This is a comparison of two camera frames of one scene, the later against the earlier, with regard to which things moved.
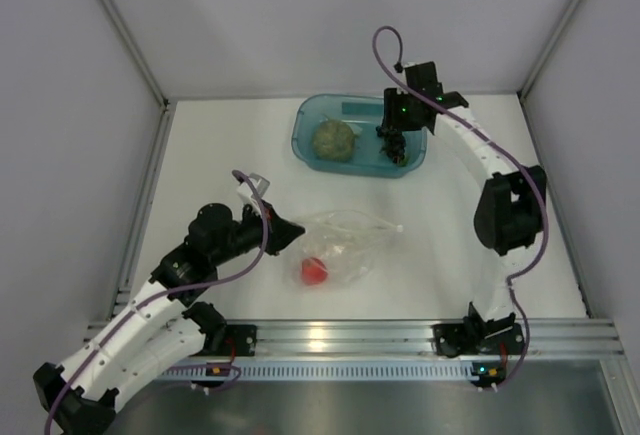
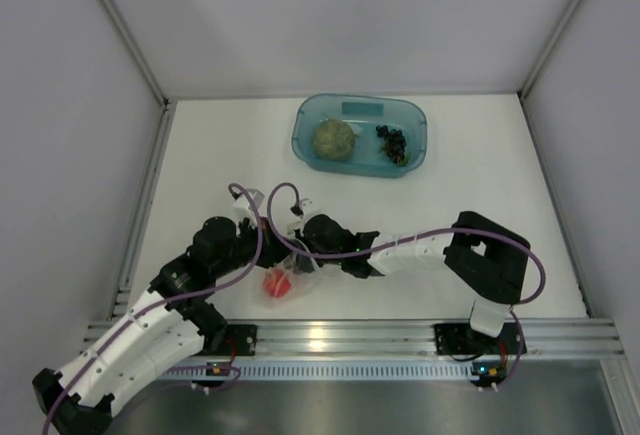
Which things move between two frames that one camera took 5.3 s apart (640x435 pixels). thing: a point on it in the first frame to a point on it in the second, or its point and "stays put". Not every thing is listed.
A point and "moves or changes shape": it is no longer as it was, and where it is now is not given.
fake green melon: (333, 140) stays put
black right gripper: (392, 98) to (306, 240)
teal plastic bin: (365, 116) stays put
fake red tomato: (313, 271) to (276, 283)
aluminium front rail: (418, 340) stays put
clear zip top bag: (338, 249) moves or changes shape
